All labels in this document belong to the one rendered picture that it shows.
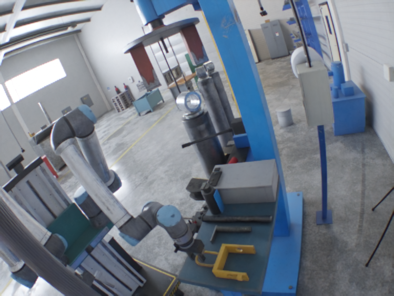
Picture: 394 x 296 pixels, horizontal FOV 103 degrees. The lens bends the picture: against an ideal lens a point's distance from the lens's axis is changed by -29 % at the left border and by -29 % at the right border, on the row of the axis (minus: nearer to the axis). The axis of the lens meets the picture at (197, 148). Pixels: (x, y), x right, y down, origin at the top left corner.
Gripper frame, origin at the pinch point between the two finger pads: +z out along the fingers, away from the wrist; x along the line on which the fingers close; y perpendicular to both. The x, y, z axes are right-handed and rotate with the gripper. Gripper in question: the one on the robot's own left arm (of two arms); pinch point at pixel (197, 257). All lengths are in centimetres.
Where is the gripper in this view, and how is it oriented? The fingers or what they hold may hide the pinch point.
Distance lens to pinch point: 111.4
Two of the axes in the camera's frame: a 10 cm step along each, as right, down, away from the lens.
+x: 8.6, -1.2, -4.9
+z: 3.6, 8.3, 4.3
